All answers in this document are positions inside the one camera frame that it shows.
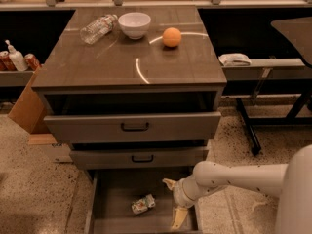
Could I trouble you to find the orange fruit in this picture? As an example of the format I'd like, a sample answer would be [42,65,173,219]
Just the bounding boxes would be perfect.
[162,27,181,48]

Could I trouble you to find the grey drawer cabinet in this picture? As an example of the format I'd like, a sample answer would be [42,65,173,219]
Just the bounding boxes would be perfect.
[31,5,227,234]

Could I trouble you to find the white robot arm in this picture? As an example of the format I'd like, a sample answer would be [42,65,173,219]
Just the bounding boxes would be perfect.
[163,145,312,234]

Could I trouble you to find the clear plastic water bottle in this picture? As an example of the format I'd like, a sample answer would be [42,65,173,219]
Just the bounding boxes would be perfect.
[80,15,118,45]

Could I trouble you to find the cardboard box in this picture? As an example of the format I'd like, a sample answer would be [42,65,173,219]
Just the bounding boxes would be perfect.
[8,69,49,134]

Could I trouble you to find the white bowl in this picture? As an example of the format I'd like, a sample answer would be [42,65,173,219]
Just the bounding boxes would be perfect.
[118,12,151,40]

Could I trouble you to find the folded white cloth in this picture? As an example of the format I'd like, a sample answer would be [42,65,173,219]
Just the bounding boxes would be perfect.
[218,53,252,66]

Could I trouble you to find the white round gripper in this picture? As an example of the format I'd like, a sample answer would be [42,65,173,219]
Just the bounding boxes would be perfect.
[163,175,204,230]

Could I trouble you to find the middle grey drawer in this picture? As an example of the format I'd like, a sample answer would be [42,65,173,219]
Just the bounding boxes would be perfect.
[69,146,208,170]

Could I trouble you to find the bottom open grey drawer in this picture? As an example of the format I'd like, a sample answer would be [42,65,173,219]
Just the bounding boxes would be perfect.
[84,167,202,234]

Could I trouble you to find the red soda can left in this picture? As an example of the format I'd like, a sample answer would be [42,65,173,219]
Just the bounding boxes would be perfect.
[0,51,16,71]

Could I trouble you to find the black table leg frame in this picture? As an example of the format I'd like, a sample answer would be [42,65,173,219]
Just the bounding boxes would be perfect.
[236,88,312,156]

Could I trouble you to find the red soda can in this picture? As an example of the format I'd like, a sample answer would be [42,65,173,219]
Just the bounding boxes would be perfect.
[24,54,41,70]
[0,51,16,71]

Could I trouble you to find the top grey drawer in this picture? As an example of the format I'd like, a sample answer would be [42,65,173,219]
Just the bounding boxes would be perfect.
[44,112,221,143]

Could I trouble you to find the dark side table top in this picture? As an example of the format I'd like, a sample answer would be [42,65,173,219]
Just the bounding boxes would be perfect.
[271,17,312,67]

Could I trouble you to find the white pump bottle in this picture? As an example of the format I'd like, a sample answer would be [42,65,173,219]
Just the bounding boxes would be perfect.
[5,40,28,71]

